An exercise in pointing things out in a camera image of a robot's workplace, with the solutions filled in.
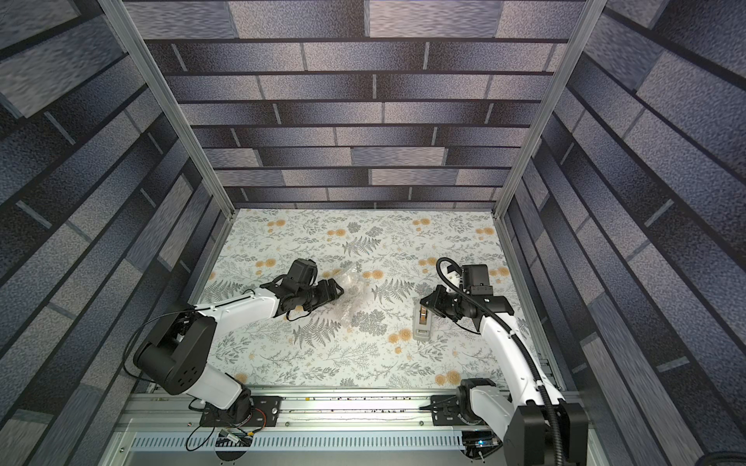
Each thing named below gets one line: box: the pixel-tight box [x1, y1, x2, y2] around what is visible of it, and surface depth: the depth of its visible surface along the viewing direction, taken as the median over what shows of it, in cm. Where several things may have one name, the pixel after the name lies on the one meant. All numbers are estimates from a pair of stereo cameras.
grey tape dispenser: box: [412, 303, 433, 341], surface depth 88 cm
